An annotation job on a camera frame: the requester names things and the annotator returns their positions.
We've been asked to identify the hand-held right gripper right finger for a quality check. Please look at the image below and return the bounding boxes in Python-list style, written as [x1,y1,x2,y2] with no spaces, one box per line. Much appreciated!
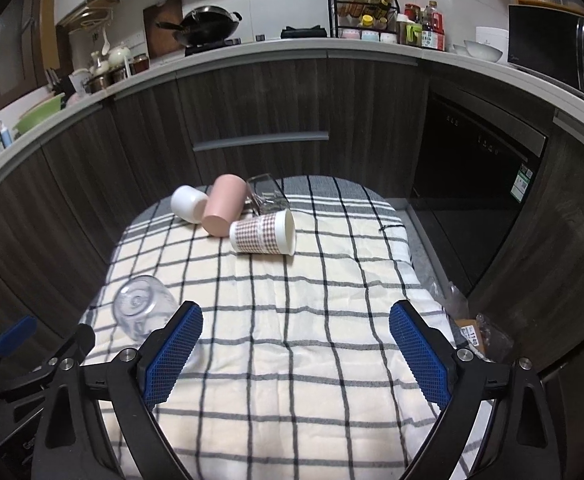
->
[390,300,563,480]

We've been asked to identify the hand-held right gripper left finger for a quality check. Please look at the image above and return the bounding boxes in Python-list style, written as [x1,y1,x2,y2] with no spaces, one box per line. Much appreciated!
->
[31,301,204,480]

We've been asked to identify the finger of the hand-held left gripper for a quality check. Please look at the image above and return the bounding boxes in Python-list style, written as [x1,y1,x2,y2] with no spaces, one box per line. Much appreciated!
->
[0,316,37,387]
[0,325,96,401]

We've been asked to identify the clear plastic cup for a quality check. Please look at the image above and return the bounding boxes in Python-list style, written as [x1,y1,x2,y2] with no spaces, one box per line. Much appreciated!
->
[112,275,180,338]

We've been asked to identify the brown checkered paper cup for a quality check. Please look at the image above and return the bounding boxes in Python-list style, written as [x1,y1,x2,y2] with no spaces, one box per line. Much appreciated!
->
[229,208,297,257]

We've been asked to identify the white cup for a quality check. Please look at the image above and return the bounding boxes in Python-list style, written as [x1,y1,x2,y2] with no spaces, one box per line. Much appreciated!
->
[170,185,209,223]

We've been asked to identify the pink cup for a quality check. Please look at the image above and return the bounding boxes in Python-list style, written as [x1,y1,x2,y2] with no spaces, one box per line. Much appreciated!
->
[202,174,247,237]

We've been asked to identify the clear glass cup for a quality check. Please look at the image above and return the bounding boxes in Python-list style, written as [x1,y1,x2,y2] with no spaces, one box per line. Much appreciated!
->
[244,173,291,218]

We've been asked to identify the cardboard box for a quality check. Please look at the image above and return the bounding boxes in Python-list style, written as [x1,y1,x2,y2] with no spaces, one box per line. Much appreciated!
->
[454,317,488,361]

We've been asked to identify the clear plastic wrap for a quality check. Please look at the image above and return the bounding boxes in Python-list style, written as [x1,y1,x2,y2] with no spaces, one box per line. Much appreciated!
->
[477,312,515,361]

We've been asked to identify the cream checked cloth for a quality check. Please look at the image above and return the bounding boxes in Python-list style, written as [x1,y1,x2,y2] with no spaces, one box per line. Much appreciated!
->
[79,175,478,480]

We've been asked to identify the black built-in dishwasher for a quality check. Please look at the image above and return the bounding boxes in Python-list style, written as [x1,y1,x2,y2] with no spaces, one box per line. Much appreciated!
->
[409,92,549,301]

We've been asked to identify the dark wood base cabinet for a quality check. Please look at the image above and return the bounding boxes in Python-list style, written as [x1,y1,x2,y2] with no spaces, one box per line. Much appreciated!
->
[0,45,584,376]

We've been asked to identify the green mixing bowl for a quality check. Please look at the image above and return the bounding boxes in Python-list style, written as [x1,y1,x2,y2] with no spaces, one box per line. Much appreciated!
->
[13,92,67,136]

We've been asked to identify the steel pot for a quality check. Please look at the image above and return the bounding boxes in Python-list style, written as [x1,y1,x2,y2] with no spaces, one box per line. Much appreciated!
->
[84,72,113,93]

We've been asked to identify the white teapot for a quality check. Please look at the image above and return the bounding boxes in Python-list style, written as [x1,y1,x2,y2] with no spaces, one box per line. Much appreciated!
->
[108,45,133,68]

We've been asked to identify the large white bowl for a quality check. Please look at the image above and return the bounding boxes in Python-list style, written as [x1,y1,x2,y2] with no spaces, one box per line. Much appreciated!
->
[463,39,505,63]

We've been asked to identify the gas stove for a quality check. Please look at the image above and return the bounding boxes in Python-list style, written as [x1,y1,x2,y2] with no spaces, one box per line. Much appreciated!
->
[184,37,243,57]

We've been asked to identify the dark wooden cutting board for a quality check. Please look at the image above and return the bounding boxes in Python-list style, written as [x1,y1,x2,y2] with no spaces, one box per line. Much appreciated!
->
[143,0,185,58]

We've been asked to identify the dark sauce bottle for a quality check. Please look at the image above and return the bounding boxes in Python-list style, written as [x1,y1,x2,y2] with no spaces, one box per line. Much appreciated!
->
[420,7,435,51]

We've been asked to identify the red sauce bottle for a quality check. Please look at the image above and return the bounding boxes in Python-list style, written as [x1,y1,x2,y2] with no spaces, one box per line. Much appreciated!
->
[431,12,446,51]

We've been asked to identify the white rice cooker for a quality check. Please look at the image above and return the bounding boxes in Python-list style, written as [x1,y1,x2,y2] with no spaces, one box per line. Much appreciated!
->
[475,26,510,48]

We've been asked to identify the hanging dish rack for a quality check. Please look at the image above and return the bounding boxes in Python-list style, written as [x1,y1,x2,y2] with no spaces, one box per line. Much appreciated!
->
[69,0,120,31]

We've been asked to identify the black microwave oven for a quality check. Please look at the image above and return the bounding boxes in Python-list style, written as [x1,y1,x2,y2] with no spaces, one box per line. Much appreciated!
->
[508,4,584,106]

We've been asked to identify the black wok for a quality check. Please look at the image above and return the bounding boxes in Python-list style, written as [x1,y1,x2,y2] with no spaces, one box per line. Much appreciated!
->
[154,5,243,46]

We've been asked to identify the grey drawer handle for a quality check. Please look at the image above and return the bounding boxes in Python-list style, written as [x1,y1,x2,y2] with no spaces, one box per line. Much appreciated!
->
[193,131,330,152]

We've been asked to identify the black wire spice rack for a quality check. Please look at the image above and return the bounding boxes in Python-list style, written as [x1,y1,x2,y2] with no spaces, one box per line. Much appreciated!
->
[328,0,400,43]

